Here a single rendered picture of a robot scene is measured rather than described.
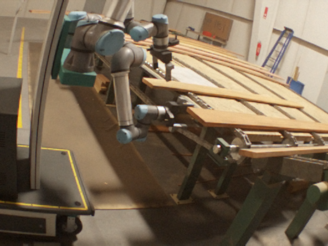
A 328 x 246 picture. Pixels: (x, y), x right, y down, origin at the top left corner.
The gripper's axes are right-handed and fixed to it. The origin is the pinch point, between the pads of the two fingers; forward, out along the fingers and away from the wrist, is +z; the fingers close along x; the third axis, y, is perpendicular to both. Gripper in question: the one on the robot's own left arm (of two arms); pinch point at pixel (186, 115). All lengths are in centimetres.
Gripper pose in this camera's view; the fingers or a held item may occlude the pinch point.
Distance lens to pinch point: 181.1
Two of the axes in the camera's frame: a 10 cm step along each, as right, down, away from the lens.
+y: -4.4, -4.4, 7.8
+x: -2.6, 9.0, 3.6
